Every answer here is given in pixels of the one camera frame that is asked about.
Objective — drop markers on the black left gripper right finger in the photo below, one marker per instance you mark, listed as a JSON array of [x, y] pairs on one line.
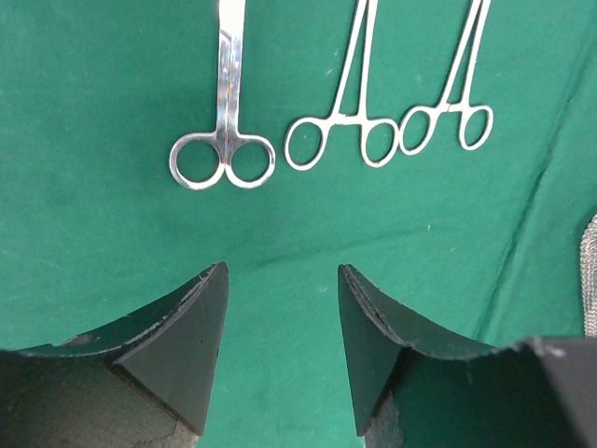
[[415, 383]]

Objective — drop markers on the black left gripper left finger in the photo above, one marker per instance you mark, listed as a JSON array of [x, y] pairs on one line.
[[143, 380]]

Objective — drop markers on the dark green surgical cloth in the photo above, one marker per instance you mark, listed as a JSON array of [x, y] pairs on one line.
[[93, 226]]

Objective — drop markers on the steel surgical scissors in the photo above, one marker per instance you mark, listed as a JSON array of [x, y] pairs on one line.
[[225, 139]]

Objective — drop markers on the metal wire mesh tray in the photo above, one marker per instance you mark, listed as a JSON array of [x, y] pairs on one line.
[[588, 276]]

